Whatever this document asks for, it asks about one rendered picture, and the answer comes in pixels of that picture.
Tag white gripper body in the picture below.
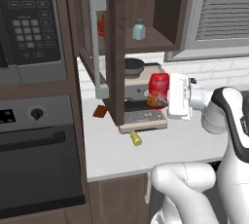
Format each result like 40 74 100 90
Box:
166 72 194 121

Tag red condiment bottle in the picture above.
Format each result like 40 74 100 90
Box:
147 72 170 110

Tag yellow shaker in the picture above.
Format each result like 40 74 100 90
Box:
128 131 144 147

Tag dark wood cabinet door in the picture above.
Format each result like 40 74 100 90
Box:
64 0 126 127

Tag pale blue shaker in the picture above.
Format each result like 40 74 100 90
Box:
131 19 147 42

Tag red bottle in cabinet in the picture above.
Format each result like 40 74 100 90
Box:
96 14 106 38

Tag brown base cabinet door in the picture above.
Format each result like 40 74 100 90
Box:
89 172 151 224

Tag grey coffee machine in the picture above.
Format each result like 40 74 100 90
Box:
118 61 170 134

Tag black bowl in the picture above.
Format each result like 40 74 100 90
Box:
124 57 146 77

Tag brown flat block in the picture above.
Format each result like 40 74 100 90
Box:
92 104 108 119

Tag grey window blind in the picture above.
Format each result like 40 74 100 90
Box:
163 0 249 62

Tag black oven knob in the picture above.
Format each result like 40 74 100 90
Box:
29 106 45 122

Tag black built-in oven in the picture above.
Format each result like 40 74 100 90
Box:
0 94 87 220

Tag black microwave oven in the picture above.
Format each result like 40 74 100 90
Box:
0 0 68 86

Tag grey cabinet door handle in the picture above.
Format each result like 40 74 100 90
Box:
88 0 110 100

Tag pale base cabinet handle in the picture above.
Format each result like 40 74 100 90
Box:
144 172 153 205

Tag dark wood wall cabinet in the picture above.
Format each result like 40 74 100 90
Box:
124 0 193 55

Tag black oven door handle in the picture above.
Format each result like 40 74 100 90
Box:
0 131 66 153

